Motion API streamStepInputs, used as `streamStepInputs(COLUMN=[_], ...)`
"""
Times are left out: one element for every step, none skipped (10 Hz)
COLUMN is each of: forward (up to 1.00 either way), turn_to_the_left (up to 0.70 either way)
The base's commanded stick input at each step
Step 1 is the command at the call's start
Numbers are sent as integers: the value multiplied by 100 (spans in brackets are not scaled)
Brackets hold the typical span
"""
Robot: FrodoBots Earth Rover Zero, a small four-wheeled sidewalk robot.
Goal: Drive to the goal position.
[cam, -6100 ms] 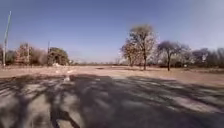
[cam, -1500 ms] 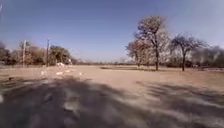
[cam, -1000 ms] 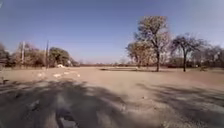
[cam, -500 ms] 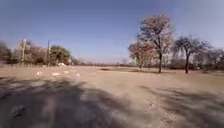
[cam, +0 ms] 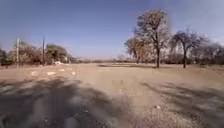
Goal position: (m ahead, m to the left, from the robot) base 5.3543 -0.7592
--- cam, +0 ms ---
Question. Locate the distant white object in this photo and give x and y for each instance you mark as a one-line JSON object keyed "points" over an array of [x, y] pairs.
{"points": [[58, 62]]}

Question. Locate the row of trees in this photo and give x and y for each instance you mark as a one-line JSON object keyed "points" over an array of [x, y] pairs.
{"points": [[30, 55]]}

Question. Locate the small tree with brown leaves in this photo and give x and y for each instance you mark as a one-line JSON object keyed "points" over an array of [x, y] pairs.
{"points": [[137, 50]]}

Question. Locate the clump of trees and bushes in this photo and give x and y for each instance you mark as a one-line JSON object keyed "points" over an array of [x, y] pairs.
{"points": [[211, 55]]}

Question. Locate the dark pole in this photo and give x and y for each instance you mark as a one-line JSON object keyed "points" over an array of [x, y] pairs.
{"points": [[43, 53]]}

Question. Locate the pale flat stone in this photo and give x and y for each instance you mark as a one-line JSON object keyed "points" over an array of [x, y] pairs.
{"points": [[51, 73], [62, 70], [73, 72], [33, 73]]}

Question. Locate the pale pole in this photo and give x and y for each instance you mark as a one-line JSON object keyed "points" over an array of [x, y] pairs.
{"points": [[17, 53]]}

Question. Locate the dark bare tree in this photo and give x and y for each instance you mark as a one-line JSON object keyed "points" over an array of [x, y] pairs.
{"points": [[184, 56]]}

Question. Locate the tall tree with brown leaves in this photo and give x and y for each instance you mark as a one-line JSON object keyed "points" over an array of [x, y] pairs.
{"points": [[157, 53]]}

